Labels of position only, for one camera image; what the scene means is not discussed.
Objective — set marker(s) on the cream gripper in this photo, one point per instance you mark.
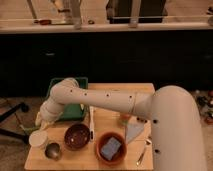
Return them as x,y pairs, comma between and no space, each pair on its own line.
43,121

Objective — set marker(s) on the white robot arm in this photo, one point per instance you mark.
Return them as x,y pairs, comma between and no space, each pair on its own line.
177,137

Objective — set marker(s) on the white paper cup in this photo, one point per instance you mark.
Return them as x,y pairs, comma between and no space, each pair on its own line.
38,139

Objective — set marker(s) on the small metal cup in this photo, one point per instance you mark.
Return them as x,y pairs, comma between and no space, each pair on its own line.
53,151

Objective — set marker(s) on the green plastic tray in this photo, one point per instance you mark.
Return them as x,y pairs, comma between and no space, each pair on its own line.
72,112

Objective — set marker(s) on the dark purple bowl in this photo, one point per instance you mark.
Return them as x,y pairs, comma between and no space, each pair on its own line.
77,136

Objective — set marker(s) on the blue sponge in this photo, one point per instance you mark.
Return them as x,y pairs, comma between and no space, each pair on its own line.
110,148

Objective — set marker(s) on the orange peach fruit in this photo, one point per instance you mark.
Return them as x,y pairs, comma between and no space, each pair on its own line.
125,117

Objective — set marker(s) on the orange terracotta bowl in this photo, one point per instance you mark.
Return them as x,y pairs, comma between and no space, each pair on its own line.
118,157

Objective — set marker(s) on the grey cloth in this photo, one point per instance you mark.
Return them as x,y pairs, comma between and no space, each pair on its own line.
132,131

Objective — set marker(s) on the brown and white block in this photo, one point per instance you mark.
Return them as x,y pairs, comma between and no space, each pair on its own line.
141,120

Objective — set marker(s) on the silver fork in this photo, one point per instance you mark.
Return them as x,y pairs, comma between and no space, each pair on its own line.
146,144

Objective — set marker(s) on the white handled knife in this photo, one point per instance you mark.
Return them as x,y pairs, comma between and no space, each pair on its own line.
91,124

